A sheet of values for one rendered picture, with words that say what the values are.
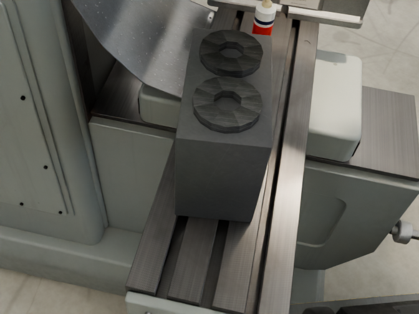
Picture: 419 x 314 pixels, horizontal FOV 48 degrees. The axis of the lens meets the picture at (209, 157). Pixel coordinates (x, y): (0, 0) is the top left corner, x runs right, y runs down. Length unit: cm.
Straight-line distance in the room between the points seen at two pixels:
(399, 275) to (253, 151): 135
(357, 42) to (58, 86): 193
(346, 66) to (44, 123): 72
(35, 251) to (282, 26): 102
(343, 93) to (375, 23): 177
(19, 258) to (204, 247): 103
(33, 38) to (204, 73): 41
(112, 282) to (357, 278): 86
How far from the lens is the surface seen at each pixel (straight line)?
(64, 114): 109
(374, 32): 280
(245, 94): 61
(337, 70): 117
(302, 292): 151
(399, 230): 130
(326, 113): 106
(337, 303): 130
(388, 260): 189
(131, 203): 139
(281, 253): 71
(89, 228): 148
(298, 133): 85
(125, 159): 122
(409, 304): 114
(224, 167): 61
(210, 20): 118
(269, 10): 96
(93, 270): 156
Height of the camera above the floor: 155
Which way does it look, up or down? 52 degrees down
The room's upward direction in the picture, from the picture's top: 6 degrees clockwise
